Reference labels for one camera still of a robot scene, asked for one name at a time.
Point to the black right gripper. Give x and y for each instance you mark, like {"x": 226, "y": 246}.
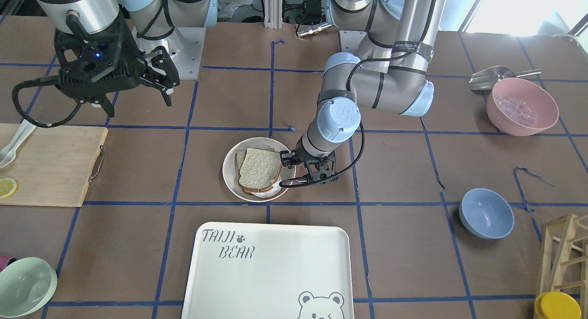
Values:
{"x": 130, "y": 47}

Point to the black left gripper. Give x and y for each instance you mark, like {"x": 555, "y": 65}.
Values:
{"x": 302, "y": 156}

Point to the bread slice brown crust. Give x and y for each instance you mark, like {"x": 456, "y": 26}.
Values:
{"x": 258, "y": 178}

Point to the white round plate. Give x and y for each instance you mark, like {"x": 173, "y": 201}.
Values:
{"x": 229, "y": 168}

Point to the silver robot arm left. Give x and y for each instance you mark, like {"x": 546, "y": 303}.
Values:
{"x": 386, "y": 72}

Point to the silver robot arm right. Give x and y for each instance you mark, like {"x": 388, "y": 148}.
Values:
{"x": 145, "y": 18}

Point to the bread slice in plate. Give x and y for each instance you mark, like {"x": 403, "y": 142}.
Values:
{"x": 254, "y": 155}

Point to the fried egg toy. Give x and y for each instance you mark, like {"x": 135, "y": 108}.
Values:
{"x": 275, "y": 189}

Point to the wooden cutting board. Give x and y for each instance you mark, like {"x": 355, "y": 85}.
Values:
{"x": 52, "y": 166}

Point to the white bear tray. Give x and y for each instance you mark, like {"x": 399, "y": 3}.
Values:
{"x": 269, "y": 271}

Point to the white plastic tongs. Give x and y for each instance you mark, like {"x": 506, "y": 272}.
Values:
{"x": 8, "y": 153}

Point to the lemon slice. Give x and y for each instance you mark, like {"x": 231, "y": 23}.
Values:
{"x": 8, "y": 186}

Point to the blue bowl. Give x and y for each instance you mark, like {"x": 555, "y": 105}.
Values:
{"x": 486, "y": 214}

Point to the metal scoop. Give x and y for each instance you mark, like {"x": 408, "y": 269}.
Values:
{"x": 486, "y": 79}

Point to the pink bowl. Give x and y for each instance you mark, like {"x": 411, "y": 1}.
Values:
{"x": 536, "y": 99}

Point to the clear ice cubes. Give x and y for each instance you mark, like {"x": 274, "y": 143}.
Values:
{"x": 515, "y": 110}

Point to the light green bowl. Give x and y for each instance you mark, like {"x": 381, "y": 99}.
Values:
{"x": 26, "y": 286}

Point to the wooden mug rack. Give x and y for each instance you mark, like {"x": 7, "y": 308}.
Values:
{"x": 564, "y": 244}

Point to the yellow mug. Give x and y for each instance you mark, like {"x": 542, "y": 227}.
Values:
{"x": 556, "y": 305}

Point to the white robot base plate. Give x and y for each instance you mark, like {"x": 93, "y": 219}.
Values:
{"x": 349, "y": 40}
{"x": 185, "y": 47}

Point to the aluminium frame post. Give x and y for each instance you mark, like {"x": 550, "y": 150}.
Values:
{"x": 272, "y": 14}

